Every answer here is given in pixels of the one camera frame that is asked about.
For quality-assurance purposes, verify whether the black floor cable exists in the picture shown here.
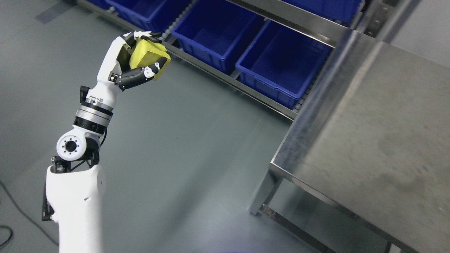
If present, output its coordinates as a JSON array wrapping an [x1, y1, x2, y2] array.
[[0, 180, 59, 248]]

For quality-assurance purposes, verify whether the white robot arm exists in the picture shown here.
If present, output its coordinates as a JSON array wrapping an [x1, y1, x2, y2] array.
[[41, 86, 113, 253]]

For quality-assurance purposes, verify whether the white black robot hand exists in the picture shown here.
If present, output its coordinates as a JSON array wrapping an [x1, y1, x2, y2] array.
[[84, 31, 169, 110]]

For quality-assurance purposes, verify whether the stainless steel table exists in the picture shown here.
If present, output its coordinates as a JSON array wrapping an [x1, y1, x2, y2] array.
[[249, 30, 450, 253]]

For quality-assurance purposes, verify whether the blue plastic bin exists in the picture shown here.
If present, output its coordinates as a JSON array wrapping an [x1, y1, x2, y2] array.
[[235, 21, 332, 109], [106, 0, 192, 33], [172, 0, 264, 74]]

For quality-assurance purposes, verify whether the yellow foam block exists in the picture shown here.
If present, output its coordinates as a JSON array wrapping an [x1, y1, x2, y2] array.
[[129, 39, 171, 81]]

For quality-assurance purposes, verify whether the metal shelf rack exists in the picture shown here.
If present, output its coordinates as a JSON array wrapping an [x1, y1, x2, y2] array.
[[77, 0, 419, 121]]

